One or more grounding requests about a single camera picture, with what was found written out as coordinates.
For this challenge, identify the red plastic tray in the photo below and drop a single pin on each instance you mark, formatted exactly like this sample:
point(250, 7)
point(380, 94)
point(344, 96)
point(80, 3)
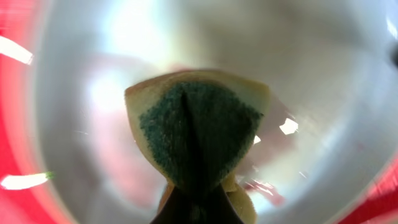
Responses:
point(12, 124)

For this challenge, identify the light blue plate top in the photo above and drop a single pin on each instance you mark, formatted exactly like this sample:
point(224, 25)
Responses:
point(311, 62)

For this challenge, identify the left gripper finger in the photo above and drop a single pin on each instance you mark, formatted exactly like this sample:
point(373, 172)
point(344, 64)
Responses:
point(177, 208)

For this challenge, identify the green yellow sponge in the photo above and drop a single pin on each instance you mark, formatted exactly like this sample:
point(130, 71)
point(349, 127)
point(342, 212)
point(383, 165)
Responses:
point(195, 127)

